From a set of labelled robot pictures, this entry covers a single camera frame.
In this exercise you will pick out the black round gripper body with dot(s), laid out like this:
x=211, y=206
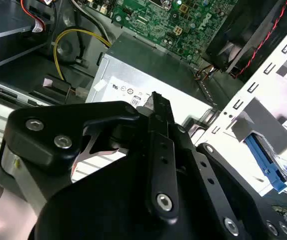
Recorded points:
x=108, y=212

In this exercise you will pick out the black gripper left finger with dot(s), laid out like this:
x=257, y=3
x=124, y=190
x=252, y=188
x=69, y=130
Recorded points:
x=58, y=117

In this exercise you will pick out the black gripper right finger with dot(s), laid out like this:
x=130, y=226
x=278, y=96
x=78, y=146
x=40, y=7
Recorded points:
x=208, y=185

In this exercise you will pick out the hard disk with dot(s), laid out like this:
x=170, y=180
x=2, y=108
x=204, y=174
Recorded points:
x=261, y=155

